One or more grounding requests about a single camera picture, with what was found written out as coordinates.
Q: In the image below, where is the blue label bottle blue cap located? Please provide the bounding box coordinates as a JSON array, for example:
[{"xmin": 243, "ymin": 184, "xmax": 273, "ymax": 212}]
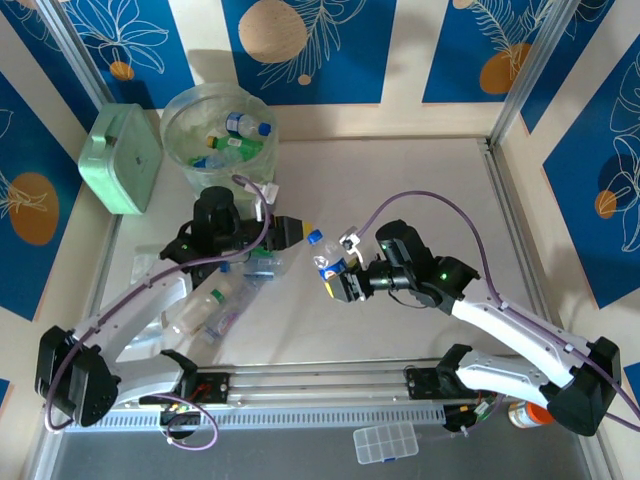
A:
[
  {"xmin": 307, "ymin": 228, "xmax": 350, "ymax": 282},
  {"xmin": 223, "ymin": 111, "xmax": 274, "ymax": 140}
]

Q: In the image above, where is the square clear bottle blue cap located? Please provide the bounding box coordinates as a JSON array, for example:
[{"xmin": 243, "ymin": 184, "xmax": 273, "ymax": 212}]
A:
[{"xmin": 218, "ymin": 253, "xmax": 285, "ymax": 282}]

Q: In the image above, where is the clear bottle green cap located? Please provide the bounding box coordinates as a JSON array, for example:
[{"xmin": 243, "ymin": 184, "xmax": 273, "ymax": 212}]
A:
[{"xmin": 169, "ymin": 288, "xmax": 226, "ymax": 336}]

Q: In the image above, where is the clear bottle pink label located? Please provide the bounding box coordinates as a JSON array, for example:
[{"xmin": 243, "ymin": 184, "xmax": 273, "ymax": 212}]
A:
[{"xmin": 199, "ymin": 282, "xmax": 254, "ymax": 347}]

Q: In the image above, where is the clear bin with bag liner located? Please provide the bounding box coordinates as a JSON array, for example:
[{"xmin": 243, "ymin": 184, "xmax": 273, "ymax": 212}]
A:
[{"xmin": 159, "ymin": 82, "xmax": 279, "ymax": 206}]

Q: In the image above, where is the mint green plastic box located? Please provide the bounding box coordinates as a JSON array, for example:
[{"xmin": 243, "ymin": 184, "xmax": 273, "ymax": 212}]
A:
[{"xmin": 77, "ymin": 103, "xmax": 164, "ymax": 216}]

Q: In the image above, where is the clear compartment organizer box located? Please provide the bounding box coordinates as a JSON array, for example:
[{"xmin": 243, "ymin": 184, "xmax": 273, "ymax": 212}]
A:
[{"xmin": 352, "ymin": 421, "xmax": 419, "ymax": 465}]

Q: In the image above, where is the jar with orange lid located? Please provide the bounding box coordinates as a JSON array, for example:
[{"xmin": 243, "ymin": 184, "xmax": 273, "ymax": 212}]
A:
[{"xmin": 508, "ymin": 399, "xmax": 556, "ymax": 430}]

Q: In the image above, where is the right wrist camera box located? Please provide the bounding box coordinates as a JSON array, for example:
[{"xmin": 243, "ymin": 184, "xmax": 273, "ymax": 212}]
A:
[{"xmin": 338, "ymin": 225, "xmax": 367, "ymax": 262}]

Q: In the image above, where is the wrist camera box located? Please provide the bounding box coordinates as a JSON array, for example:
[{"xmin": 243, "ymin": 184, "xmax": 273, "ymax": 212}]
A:
[
  {"xmin": 251, "ymin": 182, "xmax": 280, "ymax": 222},
  {"xmin": 338, "ymin": 225, "xmax": 367, "ymax": 262}
]

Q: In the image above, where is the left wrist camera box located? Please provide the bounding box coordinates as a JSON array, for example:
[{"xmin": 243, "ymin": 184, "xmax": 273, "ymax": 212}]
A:
[{"xmin": 251, "ymin": 182, "xmax": 280, "ymax": 222}]

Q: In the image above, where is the aluminium rail frame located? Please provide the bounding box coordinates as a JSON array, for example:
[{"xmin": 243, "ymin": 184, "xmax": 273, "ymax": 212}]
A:
[{"xmin": 42, "ymin": 357, "xmax": 594, "ymax": 414}]

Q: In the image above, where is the aluminium side rail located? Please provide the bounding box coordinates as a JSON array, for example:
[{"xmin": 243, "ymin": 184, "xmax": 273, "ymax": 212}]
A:
[{"xmin": 477, "ymin": 137, "xmax": 566, "ymax": 361}]

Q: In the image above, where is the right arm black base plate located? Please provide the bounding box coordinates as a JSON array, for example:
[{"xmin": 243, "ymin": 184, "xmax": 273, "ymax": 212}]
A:
[{"xmin": 403, "ymin": 367, "xmax": 481, "ymax": 401}]

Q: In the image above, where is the slotted grey cable duct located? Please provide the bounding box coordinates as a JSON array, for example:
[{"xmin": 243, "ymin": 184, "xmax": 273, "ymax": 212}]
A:
[{"xmin": 62, "ymin": 405, "xmax": 447, "ymax": 432}]

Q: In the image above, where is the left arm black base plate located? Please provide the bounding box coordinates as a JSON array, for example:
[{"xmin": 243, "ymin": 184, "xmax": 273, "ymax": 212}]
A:
[{"xmin": 138, "ymin": 370, "xmax": 231, "ymax": 406}]

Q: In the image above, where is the aluminium frame post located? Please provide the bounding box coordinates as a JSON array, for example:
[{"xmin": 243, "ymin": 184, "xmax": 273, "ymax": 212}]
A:
[
  {"xmin": 35, "ymin": 0, "xmax": 115, "ymax": 109},
  {"xmin": 488, "ymin": 0, "xmax": 584, "ymax": 147}
]

